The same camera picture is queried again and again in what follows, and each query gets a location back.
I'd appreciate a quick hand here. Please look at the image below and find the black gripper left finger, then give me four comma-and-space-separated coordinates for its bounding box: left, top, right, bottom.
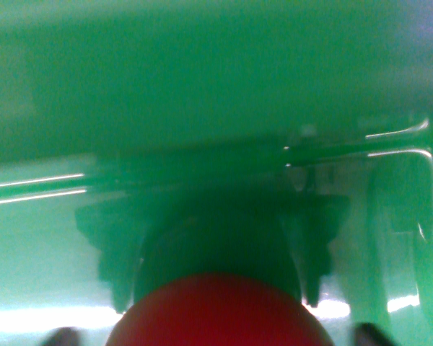
39, 326, 84, 346

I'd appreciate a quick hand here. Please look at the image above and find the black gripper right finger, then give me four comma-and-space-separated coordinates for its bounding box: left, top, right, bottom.
353, 321, 396, 346

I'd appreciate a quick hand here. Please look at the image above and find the red toy tomato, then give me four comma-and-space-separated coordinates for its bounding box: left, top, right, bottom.
104, 272, 333, 346

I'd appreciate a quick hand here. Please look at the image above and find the green plastic bin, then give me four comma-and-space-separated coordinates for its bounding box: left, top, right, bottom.
0, 0, 433, 346

